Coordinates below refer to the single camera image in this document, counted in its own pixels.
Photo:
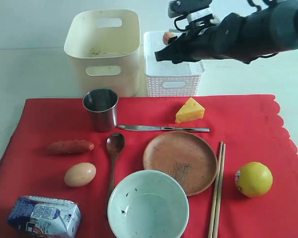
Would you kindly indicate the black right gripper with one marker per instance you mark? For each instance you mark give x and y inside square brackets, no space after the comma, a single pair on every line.
[189,48]

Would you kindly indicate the fried chicken nugget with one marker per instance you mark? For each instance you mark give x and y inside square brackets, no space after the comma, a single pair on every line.
[168,38]

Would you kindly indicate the yellow cheese wedge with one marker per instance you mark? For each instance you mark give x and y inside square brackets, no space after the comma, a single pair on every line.
[190,111]

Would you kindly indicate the red sausage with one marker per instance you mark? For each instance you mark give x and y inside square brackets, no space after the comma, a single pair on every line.
[70,147]

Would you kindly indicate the yellow lemon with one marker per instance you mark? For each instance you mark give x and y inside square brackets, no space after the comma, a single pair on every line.
[253,179]

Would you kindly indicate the brown egg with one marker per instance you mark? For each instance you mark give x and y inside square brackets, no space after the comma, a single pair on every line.
[80,174]

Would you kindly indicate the blue milk carton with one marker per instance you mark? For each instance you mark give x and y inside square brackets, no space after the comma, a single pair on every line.
[45,217]

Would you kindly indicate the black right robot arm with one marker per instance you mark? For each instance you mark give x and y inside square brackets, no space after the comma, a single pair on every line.
[262,34]

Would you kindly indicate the white woven plastic basket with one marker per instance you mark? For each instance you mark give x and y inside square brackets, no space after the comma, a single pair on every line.
[165,79]

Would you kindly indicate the cream plastic bin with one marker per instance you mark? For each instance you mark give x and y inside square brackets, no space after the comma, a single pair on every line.
[103,47]

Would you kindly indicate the stainless steel cup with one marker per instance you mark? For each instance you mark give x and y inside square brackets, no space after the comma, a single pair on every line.
[101,104]

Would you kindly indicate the silver table knife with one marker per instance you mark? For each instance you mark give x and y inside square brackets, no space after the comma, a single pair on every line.
[161,128]

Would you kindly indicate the brown wooden plate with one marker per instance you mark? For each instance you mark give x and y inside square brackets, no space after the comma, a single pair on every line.
[186,157]

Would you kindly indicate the dark wooden spoon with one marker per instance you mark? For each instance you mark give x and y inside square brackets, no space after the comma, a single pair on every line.
[115,144]

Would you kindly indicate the pale green ceramic bowl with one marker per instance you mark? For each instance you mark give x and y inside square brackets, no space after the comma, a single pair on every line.
[148,204]

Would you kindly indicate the red tablecloth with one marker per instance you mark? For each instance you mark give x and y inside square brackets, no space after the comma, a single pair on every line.
[249,125]

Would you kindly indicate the right wooden chopstick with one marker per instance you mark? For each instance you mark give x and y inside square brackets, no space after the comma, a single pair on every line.
[217,202]

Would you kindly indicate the wooden chopstick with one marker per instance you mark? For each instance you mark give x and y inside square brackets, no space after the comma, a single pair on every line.
[215,193]
[217,202]

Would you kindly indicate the left wooden chopstick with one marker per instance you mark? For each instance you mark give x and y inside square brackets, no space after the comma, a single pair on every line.
[215,193]

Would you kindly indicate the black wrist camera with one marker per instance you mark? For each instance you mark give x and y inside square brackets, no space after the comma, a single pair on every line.
[184,7]

